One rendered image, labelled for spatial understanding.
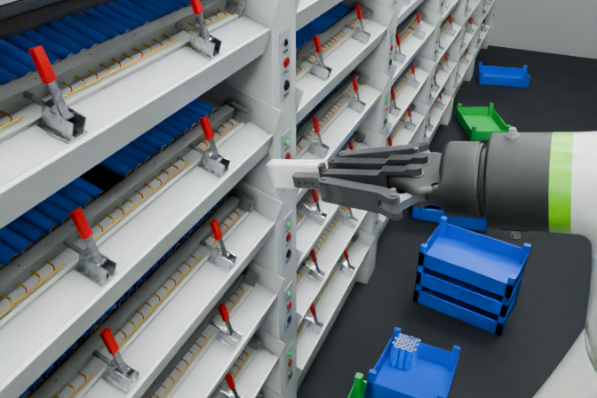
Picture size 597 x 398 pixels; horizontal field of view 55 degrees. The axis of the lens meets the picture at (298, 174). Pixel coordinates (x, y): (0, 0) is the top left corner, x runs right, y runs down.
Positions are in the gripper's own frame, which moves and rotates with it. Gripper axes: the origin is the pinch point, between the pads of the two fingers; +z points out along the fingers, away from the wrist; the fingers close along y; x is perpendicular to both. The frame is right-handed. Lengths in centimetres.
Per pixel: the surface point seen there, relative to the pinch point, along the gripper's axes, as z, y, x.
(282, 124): 20.5, 33.9, -8.6
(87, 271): 23.1, -13.3, -6.6
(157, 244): 20.7, -3.8, -9.1
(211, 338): 33, 12, -42
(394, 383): 17, 58, -97
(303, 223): 32, 54, -43
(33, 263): 25.9, -17.2, -3.0
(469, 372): 0, 76, -108
